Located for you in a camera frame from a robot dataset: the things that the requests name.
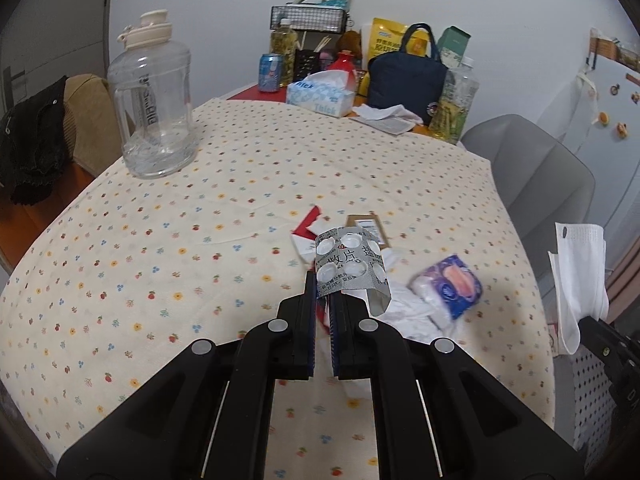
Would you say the white tissue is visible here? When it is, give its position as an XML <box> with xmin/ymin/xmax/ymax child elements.
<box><xmin>380</xmin><ymin>270</ymin><xmax>457</xmax><ymax>344</ymax></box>

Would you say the silver blister pack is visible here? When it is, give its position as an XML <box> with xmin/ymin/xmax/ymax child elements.
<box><xmin>314</xmin><ymin>226</ymin><xmax>392</xmax><ymax>316</ymax></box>

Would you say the red white wrapper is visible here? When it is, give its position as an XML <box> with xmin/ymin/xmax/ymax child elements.
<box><xmin>291</xmin><ymin>206</ymin><xmax>330</xmax><ymax>264</ymax></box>

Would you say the small brown cardboard box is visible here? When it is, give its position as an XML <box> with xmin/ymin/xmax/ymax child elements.
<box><xmin>346</xmin><ymin>212</ymin><xmax>390</xmax><ymax>249</ymax></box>

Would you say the purple tissue pack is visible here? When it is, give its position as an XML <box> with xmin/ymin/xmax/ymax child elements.
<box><xmin>409</xmin><ymin>255</ymin><xmax>483</xmax><ymax>326</ymax></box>

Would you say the floral cream tablecloth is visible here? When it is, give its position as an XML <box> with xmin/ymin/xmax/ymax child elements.
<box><xmin>1</xmin><ymin>100</ymin><xmax>555</xmax><ymax>469</ymax></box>

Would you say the grey upholstered chair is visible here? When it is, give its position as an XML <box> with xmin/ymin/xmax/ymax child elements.
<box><xmin>459</xmin><ymin>112</ymin><xmax>598</xmax><ymax>281</ymax></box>

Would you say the white cloth on table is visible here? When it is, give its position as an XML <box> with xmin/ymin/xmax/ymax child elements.
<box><xmin>352</xmin><ymin>104</ymin><xmax>423</xmax><ymax>136</ymax></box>

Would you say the blue tissue box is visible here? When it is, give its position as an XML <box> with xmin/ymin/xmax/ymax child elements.
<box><xmin>285</xmin><ymin>70</ymin><xmax>355</xmax><ymax>118</ymax></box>

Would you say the white refrigerator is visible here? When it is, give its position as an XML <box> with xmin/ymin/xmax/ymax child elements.
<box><xmin>564</xmin><ymin>52</ymin><xmax>640</xmax><ymax>241</ymax></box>

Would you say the blue soda can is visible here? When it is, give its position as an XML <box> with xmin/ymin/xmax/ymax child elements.
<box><xmin>258</xmin><ymin>53</ymin><xmax>283</xmax><ymax>93</ymax></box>

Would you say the navy lunch bag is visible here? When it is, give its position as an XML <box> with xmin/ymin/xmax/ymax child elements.
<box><xmin>367</xmin><ymin>23</ymin><xmax>448</xmax><ymax>126</ymax></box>

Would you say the red white bottle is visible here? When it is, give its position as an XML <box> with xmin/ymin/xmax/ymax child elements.
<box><xmin>329</xmin><ymin>50</ymin><xmax>357</xmax><ymax>91</ymax></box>

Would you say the plastic bottle with green contents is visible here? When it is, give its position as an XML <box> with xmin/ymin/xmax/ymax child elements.
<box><xmin>428</xmin><ymin>56</ymin><xmax>480</xmax><ymax>144</ymax></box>

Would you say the glass jar with pickles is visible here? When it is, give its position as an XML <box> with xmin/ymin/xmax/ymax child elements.
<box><xmin>270</xmin><ymin>18</ymin><xmax>297</xmax><ymax>88</ymax></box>

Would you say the large clear water jug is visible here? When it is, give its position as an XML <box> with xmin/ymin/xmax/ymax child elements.
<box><xmin>107</xmin><ymin>10</ymin><xmax>198</xmax><ymax>179</ymax></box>

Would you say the yellow snack bag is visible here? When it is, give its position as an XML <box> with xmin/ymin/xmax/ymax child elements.
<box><xmin>368</xmin><ymin>18</ymin><xmax>430</xmax><ymax>58</ymax></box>

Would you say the tan chair with black jacket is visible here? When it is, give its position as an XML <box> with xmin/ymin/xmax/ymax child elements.
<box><xmin>1</xmin><ymin>74</ymin><xmax>122</xmax><ymax>206</ymax></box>

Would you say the green tall carton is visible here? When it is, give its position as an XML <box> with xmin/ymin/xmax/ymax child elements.
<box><xmin>437</xmin><ymin>26</ymin><xmax>471</xmax><ymax>68</ymax></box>

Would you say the black wire basket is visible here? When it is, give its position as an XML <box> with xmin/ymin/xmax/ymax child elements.
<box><xmin>269</xmin><ymin>3</ymin><xmax>348</xmax><ymax>34</ymax></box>

